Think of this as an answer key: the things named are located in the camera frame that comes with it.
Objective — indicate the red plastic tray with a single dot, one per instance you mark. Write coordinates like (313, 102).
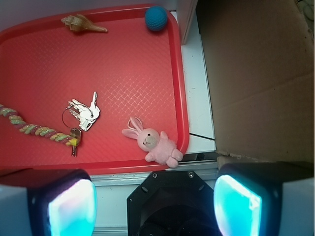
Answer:
(134, 71)

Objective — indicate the silver key bunch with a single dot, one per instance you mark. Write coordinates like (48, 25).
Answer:
(86, 116)

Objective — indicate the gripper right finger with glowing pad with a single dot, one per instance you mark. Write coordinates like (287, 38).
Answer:
(265, 199)

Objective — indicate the pink plush bunny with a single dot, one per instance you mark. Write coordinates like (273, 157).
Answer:
(157, 145)

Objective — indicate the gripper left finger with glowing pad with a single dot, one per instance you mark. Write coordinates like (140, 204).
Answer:
(55, 202)

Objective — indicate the tan spiral seashell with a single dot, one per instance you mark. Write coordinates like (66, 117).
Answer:
(80, 23)

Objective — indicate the brown cardboard box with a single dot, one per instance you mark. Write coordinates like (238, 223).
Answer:
(259, 58)

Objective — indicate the black octagonal mount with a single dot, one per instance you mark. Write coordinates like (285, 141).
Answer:
(172, 203)

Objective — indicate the blue dimpled ball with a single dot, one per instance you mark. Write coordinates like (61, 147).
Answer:
(156, 18)

